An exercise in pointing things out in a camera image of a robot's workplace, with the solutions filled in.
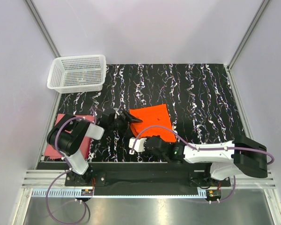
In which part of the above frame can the folded pink t shirt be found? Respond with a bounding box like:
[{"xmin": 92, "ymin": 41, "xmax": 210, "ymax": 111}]
[{"xmin": 43, "ymin": 113, "xmax": 94, "ymax": 160}]

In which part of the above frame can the black marbled table mat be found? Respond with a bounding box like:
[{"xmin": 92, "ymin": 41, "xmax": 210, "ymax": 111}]
[{"xmin": 40, "ymin": 63, "xmax": 256, "ymax": 163}]

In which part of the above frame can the white plastic perforated basket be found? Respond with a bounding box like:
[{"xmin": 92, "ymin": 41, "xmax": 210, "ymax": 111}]
[{"xmin": 47, "ymin": 54, "xmax": 107, "ymax": 94}]

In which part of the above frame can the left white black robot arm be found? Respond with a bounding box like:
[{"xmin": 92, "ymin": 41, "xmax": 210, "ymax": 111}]
[{"xmin": 46, "ymin": 108, "xmax": 142, "ymax": 186}]

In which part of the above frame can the left aluminium frame post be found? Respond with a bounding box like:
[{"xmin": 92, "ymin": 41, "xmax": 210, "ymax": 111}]
[{"xmin": 24, "ymin": 0, "xmax": 60, "ymax": 58}]

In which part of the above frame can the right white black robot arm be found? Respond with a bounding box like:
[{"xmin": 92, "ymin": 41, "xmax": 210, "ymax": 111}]
[{"xmin": 144, "ymin": 136, "xmax": 267, "ymax": 186}]

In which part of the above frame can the orange t shirt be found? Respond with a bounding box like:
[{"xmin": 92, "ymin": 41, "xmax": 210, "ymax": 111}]
[{"xmin": 129, "ymin": 104, "xmax": 176, "ymax": 143}]

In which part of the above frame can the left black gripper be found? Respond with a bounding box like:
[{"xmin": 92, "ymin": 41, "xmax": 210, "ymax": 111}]
[{"xmin": 109, "ymin": 110, "xmax": 142, "ymax": 138}]

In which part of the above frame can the right aluminium frame post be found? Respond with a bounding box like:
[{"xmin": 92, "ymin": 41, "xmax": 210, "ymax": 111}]
[{"xmin": 227, "ymin": 0, "xmax": 271, "ymax": 71}]

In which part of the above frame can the slotted cable duct rail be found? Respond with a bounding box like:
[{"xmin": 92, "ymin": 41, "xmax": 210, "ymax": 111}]
[{"xmin": 32, "ymin": 187, "xmax": 207, "ymax": 199}]

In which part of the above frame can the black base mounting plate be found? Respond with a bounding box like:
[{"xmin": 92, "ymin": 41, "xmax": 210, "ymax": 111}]
[{"xmin": 36, "ymin": 161, "xmax": 260, "ymax": 196}]

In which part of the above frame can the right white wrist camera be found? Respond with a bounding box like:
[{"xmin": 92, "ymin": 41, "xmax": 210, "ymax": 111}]
[{"xmin": 128, "ymin": 138, "xmax": 147, "ymax": 155}]

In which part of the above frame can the aluminium frame post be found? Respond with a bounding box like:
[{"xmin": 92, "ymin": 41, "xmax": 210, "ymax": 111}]
[
  {"xmin": 24, "ymin": 0, "xmax": 60, "ymax": 58},
  {"xmin": 227, "ymin": 0, "xmax": 271, "ymax": 71}
]

